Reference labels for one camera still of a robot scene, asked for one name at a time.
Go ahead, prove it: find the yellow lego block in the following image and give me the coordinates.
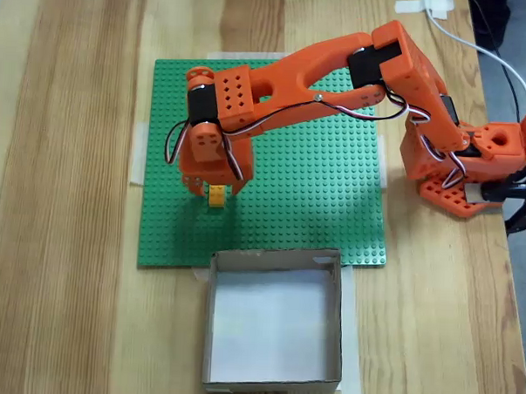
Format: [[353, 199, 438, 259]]
[[208, 183, 227, 208]]

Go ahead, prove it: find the green lego baseplate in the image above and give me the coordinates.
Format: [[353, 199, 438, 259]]
[[136, 54, 396, 280]]

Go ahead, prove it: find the open cardboard box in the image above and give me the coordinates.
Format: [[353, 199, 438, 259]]
[[201, 241, 348, 394]]

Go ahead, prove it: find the white tape strip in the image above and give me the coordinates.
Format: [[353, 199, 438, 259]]
[[130, 120, 148, 187], [333, 265, 368, 394], [205, 47, 293, 65], [378, 135, 392, 191]]

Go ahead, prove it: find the white tape patch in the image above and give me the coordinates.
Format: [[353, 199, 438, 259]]
[[393, 0, 457, 21]]

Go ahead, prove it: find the black table clamp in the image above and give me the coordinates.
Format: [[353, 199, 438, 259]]
[[478, 160, 526, 238]]

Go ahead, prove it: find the gripper servo cable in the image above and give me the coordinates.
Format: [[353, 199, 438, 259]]
[[218, 132, 247, 182]]

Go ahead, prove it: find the wrist servo cable loop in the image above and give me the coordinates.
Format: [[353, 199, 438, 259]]
[[165, 118, 192, 167]]

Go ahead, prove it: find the forearm servo cable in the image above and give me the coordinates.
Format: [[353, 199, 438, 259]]
[[223, 86, 434, 146]]

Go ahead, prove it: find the white usb cable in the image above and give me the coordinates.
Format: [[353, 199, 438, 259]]
[[419, 0, 526, 123]]

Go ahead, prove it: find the thin black power cable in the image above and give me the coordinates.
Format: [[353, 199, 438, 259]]
[[461, 0, 526, 125]]

